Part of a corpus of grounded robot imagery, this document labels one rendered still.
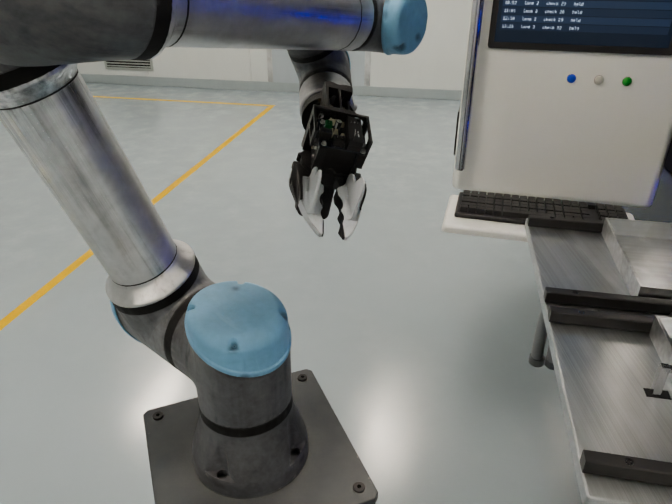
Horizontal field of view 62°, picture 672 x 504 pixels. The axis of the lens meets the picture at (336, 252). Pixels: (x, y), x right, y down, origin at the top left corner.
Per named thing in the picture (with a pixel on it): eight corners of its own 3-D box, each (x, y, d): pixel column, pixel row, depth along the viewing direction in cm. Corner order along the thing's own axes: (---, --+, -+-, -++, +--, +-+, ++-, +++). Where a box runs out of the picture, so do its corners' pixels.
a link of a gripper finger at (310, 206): (306, 199, 58) (312, 145, 65) (293, 236, 63) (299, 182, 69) (334, 206, 59) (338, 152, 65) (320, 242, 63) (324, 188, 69)
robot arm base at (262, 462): (204, 515, 66) (194, 456, 61) (185, 426, 79) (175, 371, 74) (324, 475, 71) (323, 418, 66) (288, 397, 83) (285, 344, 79)
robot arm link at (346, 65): (288, 35, 83) (307, 83, 89) (288, 76, 76) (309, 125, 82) (338, 18, 82) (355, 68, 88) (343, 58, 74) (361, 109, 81)
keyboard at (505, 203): (623, 212, 138) (625, 203, 137) (633, 237, 126) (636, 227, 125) (458, 195, 148) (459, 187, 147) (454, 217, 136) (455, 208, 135)
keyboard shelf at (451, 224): (625, 209, 147) (627, 199, 145) (646, 259, 123) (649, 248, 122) (451, 191, 157) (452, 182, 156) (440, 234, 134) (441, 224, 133)
